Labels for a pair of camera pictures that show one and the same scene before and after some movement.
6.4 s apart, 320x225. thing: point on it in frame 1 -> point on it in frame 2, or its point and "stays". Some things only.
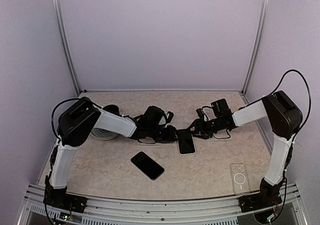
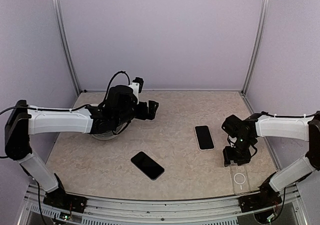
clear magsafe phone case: (240, 178) stays
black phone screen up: (148, 166) stays
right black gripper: (204, 135) -> (228, 156)
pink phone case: (186, 143) -> (197, 140)
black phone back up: (185, 141) -> (204, 137)
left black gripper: (170, 137) -> (143, 115)
